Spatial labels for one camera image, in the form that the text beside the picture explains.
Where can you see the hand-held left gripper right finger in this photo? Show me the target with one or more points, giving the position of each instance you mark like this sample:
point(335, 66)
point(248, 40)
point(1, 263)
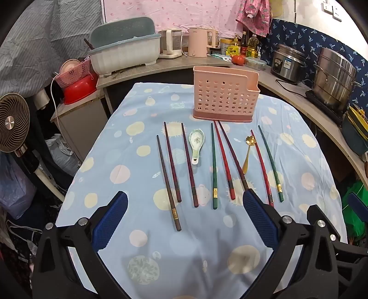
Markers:
point(258, 218)

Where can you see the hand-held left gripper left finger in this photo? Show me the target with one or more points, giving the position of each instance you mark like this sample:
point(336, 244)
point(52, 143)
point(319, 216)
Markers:
point(110, 218)

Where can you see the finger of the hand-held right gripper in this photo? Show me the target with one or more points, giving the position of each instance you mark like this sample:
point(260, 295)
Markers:
point(358, 205)
point(350, 254)

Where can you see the red chopstick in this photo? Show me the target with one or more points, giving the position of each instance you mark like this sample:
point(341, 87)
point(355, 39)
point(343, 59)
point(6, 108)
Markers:
point(224, 161)
point(261, 166)

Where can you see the green chopstick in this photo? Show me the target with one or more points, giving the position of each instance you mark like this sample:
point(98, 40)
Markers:
point(270, 161)
point(214, 166)

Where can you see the dark brown chopstick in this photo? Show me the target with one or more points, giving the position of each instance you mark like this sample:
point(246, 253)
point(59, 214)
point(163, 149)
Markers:
point(233, 155)

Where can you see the maroon chopstick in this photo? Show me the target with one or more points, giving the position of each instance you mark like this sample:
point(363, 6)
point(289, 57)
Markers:
point(189, 166)
point(172, 161)

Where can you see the pink perforated utensil holder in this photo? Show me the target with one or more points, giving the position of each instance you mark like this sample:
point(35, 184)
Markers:
point(221, 95)

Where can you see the green bag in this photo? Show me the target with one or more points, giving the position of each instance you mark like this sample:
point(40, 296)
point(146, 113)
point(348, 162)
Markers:
point(352, 233)

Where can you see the gold flower spoon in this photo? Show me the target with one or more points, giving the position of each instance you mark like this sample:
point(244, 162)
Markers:
point(246, 161)

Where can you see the blue dotted tablecloth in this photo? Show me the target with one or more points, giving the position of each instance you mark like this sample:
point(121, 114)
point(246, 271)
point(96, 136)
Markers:
point(129, 161)

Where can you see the dark green container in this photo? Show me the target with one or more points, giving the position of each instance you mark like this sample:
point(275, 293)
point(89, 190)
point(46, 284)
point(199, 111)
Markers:
point(355, 138)

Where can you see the grey plastic bag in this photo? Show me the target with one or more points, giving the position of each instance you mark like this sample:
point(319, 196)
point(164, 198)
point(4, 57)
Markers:
point(61, 155)

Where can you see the white green ceramic spoon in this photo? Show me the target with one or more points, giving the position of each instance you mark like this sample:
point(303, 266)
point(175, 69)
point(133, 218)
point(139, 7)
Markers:
point(196, 141)

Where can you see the blue plastic bag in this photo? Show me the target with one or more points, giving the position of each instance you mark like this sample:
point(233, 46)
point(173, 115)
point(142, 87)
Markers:
point(14, 187)

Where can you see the black induction cooker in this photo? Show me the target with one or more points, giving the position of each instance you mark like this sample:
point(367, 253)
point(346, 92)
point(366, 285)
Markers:
point(316, 99)

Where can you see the steel steamer pot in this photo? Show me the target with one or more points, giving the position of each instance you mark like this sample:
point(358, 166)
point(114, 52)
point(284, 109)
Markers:
point(333, 77)

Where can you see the red plastic basin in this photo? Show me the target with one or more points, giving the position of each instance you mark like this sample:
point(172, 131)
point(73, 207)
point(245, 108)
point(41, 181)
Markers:
point(79, 92)

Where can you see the beige round fan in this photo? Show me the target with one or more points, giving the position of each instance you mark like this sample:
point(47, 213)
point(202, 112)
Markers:
point(11, 123)

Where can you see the pink plastic basket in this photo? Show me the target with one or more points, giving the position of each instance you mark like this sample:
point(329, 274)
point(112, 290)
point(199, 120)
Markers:
point(76, 76)

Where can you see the glass food container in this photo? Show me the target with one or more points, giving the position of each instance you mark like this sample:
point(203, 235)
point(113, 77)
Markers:
point(256, 63)

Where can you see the steel rice cooker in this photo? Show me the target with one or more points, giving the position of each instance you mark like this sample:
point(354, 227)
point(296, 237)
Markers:
point(287, 66)

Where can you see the pink bowl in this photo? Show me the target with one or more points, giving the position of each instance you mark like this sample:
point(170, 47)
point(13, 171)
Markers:
point(70, 66)

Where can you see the red tomato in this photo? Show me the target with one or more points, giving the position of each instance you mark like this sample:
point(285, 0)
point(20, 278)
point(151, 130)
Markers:
point(238, 59)

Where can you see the white dish drainer teal lid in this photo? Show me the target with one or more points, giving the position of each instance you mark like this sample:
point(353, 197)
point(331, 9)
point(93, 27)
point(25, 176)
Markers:
point(123, 57)

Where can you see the cooking oil bottle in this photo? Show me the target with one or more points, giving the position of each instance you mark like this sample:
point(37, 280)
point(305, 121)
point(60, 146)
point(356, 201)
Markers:
point(253, 46)

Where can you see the dark sauce bottle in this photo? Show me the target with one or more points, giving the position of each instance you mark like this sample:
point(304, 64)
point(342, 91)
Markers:
point(244, 43)

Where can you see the blue patterned cloth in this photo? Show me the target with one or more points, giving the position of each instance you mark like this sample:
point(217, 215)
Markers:
point(302, 34)

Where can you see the white glass kettle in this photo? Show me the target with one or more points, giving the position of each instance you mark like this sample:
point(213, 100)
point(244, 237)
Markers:
point(169, 46)

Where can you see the pink electric kettle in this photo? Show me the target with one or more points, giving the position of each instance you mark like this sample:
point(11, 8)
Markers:
point(198, 43)

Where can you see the grey curtain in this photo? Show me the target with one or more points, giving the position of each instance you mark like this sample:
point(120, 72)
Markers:
point(43, 37)

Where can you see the pink floral garment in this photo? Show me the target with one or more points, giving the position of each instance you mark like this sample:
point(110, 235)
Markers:
point(256, 17)

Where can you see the pink dotted curtain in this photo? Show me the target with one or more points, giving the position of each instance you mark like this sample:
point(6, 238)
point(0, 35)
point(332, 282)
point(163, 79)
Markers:
point(172, 11)

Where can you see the white wall socket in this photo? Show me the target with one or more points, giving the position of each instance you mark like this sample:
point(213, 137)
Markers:
point(330, 7)

